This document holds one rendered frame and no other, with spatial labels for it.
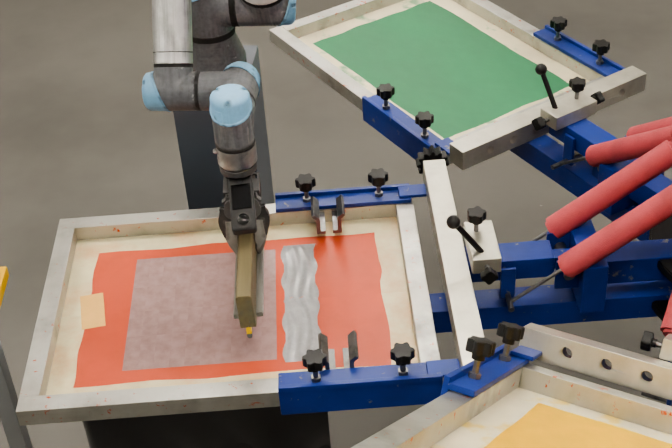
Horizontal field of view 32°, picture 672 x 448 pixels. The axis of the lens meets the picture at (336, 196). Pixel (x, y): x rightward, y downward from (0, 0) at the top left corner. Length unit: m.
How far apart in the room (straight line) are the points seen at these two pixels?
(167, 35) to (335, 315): 0.65
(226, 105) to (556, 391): 0.76
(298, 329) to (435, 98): 0.91
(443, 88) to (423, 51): 0.20
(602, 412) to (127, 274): 1.09
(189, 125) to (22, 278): 1.56
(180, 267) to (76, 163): 2.18
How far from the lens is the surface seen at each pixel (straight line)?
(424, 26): 3.36
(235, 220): 2.19
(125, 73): 5.22
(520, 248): 2.40
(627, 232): 2.31
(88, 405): 2.23
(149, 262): 2.57
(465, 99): 3.02
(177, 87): 2.25
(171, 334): 2.38
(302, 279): 2.46
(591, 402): 1.96
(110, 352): 2.37
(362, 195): 2.61
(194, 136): 2.75
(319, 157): 4.51
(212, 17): 2.62
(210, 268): 2.52
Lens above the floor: 2.55
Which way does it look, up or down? 36 degrees down
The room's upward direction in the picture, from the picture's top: 4 degrees counter-clockwise
